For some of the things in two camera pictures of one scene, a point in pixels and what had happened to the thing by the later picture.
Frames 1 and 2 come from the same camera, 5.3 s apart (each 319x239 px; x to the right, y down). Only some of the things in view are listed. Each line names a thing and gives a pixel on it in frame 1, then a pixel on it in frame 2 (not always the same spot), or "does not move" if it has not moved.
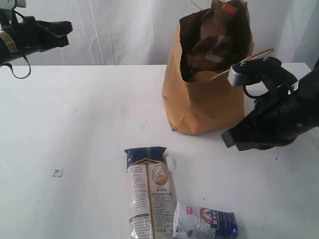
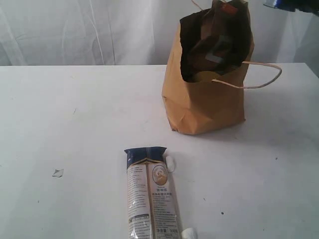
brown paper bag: (197, 95) does not move
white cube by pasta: (170, 163) does not move
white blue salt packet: (191, 222) → (279, 4)
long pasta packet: (150, 194) does not move
